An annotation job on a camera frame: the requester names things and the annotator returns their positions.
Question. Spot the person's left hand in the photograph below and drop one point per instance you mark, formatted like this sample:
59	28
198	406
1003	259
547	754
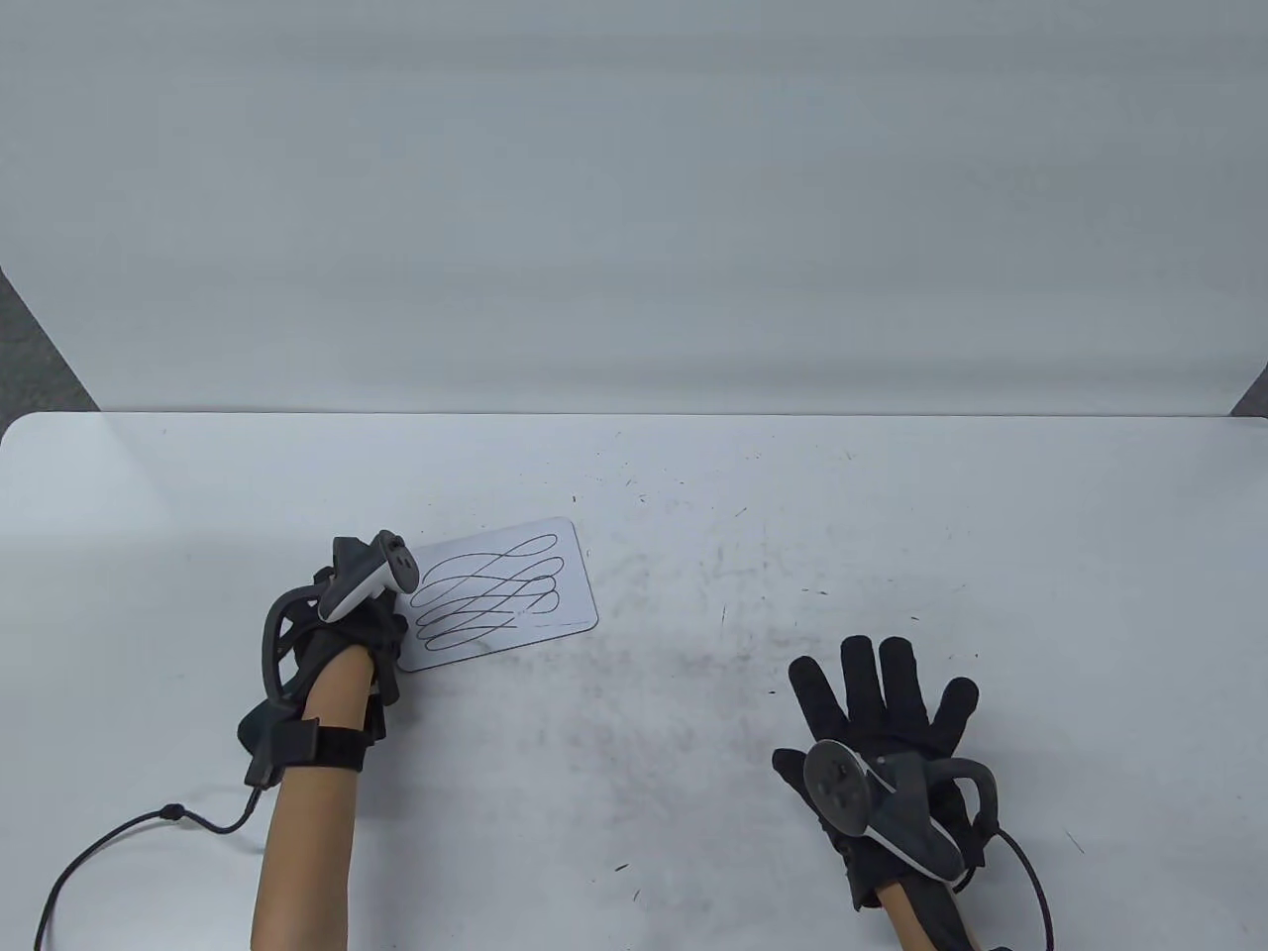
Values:
381	634

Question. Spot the person's right hand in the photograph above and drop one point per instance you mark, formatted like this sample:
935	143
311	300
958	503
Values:
882	713

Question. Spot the small white whiteboard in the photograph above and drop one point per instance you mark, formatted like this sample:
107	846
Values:
515	594

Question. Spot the person's right forearm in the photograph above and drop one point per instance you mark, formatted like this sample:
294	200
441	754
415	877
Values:
916	916

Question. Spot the person's left forearm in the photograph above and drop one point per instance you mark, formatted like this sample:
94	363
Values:
307	862

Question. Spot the grey white right hand controller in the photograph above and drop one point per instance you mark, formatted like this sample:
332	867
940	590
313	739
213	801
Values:
906	822

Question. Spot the white backdrop panel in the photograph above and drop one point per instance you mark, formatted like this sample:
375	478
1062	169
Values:
634	198

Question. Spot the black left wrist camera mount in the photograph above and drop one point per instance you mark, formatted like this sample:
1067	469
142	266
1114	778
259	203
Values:
297	743

